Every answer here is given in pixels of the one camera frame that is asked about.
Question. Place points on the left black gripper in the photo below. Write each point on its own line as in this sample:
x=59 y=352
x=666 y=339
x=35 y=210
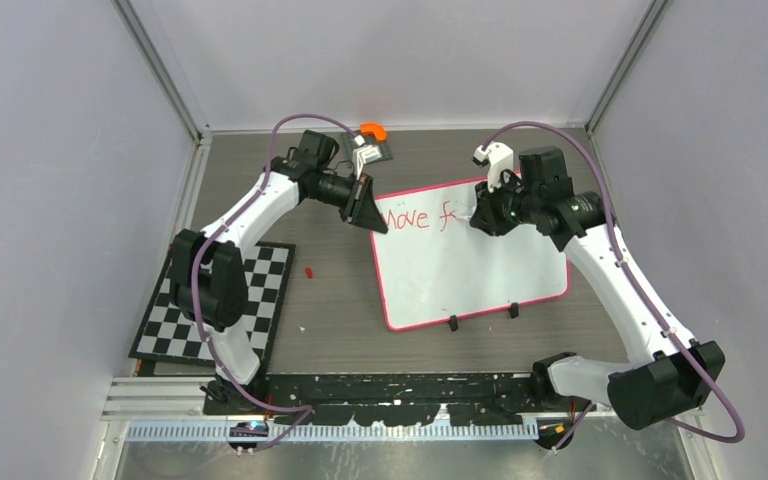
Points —
x=361 y=209

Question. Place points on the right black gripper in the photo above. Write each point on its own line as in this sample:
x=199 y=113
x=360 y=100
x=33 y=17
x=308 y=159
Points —
x=487 y=216

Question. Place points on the red capped white marker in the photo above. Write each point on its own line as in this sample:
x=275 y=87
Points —
x=465 y=217

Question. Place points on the pink framed whiteboard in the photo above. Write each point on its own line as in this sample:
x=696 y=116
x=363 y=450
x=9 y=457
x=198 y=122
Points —
x=431 y=265

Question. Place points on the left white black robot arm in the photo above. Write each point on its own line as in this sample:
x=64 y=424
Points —
x=207 y=278

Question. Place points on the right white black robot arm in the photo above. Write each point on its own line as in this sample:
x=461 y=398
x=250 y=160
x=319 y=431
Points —
x=668 y=369

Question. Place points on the grey studded baseplate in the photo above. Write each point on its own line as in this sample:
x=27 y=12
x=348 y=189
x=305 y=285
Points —
x=384 y=146

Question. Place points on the orange curved plastic piece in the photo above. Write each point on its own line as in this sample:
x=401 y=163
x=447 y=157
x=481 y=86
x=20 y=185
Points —
x=375 y=131

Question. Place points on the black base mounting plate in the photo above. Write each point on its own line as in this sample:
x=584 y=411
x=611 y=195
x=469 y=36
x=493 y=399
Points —
x=394 y=400

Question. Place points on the black white checkerboard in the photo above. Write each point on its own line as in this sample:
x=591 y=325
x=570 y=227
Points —
x=165 y=335

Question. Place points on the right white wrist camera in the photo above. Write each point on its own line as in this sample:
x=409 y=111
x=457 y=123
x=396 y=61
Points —
x=498 y=158

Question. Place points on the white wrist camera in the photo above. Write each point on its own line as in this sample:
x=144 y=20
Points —
x=498 y=158
x=363 y=153

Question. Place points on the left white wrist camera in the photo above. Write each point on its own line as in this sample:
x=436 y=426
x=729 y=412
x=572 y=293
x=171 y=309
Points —
x=363 y=153

